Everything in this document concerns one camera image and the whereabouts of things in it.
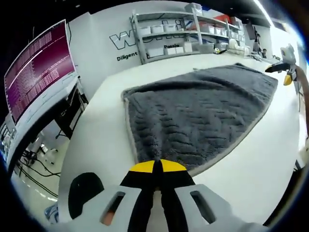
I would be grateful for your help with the grey towel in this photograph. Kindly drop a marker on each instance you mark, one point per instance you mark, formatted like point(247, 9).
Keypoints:
point(193, 111)

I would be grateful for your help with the grey metal shelf rack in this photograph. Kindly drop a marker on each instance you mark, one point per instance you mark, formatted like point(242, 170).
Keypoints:
point(138, 36)

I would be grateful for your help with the white dishes in rack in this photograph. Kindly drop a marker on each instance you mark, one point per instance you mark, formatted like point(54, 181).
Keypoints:
point(237, 47)

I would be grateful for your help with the yellow black tool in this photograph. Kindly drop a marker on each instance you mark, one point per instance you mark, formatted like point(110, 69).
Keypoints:
point(220, 51)

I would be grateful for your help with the grey storage bin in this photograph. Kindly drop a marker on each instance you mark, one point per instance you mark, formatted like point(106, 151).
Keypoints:
point(207, 47)

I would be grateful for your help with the white laptop with purple screen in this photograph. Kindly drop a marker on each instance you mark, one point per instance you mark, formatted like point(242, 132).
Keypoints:
point(38, 72)

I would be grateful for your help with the small black monitor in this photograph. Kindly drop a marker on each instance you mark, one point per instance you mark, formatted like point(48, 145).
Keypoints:
point(251, 31)

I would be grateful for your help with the ceiling light strip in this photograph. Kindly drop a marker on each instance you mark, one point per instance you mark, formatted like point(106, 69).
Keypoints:
point(264, 10)

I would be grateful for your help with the rows of white storage boxes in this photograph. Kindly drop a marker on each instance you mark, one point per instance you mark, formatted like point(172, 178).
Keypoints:
point(154, 51)

